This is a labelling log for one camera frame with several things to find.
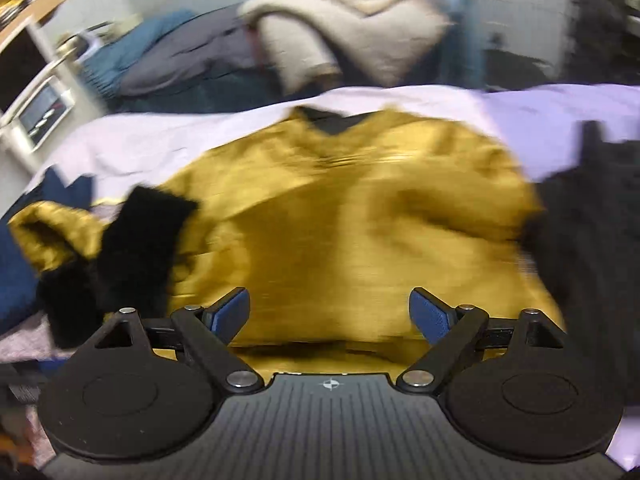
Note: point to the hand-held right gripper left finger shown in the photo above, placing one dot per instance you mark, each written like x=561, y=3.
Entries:
x=232, y=312

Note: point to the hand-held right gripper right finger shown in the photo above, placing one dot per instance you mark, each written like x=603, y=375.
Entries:
x=430, y=316

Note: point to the golden garment with black cuffs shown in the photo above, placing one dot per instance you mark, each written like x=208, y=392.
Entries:
x=325, y=220

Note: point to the black ribbed cloth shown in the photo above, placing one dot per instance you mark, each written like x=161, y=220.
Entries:
x=590, y=240

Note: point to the lavender bed sheet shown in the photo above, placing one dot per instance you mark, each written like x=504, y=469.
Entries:
x=150, y=140

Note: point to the grey striped blanket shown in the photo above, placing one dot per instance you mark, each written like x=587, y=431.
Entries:
x=25, y=340

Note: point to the navy blue garment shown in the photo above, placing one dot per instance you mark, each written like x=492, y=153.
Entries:
x=15, y=280

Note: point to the purple bed sheet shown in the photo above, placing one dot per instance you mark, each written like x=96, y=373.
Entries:
x=550, y=120

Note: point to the black round stool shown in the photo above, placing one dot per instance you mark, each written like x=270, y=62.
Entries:
x=515, y=67

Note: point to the blue clothing pile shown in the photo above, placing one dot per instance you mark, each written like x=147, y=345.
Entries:
x=150, y=50

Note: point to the white digital device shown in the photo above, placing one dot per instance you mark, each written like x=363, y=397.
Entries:
x=42, y=110

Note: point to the beige padded jacket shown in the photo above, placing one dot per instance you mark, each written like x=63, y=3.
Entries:
x=350, y=25

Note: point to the black metal rack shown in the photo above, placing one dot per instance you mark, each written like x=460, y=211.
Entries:
x=600, y=25

